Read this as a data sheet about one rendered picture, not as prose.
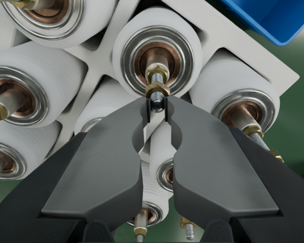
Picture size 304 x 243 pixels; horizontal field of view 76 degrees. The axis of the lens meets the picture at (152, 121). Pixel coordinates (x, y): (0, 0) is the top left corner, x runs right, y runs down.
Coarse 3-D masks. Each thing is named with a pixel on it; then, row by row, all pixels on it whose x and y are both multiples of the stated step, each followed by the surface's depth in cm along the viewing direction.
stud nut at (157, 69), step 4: (152, 68) 17; (156, 68) 16; (160, 68) 16; (148, 72) 17; (152, 72) 17; (156, 72) 17; (160, 72) 17; (164, 72) 17; (148, 76) 17; (164, 76) 17; (148, 80) 17; (164, 80) 17
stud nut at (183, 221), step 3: (180, 219) 23; (183, 219) 22; (186, 219) 22; (180, 222) 23; (183, 222) 22; (186, 222) 22; (189, 222) 22; (192, 222) 22; (180, 225) 23; (183, 225) 22; (195, 225) 22; (183, 228) 23
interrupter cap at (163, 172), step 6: (168, 162) 27; (162, 168) 28; (168, 168) 28; (156, 174) 28; (162, 174) 28; (168, 174) 28; (162, 180) 29; (168, 180) 29; (162, 186) 30; (168, 186) 30
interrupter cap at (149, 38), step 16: (144, 32) 18; (160, 32) 18; (176, 32) 18; (128, 48) 19; (144, 48) 19; (160, 48) 19; (176, 48) 19; (128, 64) 20; (144, 64) 20; (176, 64) 20; (192, 64) 20; (128, 80) 21; (144, 80) 21; (176, 80) 21; (144, 96) 22
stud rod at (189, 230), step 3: (186, 225) 22; (189, 225) 22; (192, 225) 22; (186, 228) 22; (189, 228) 22; (192, 228) 22; (186, 231) 22; (189, 231) 21; (192, 231) 21; (186, 234) 21; (189, 234) 21; (192, 234) 21; (186, 237) 21; (189, 237) 21; (192, 237) 21
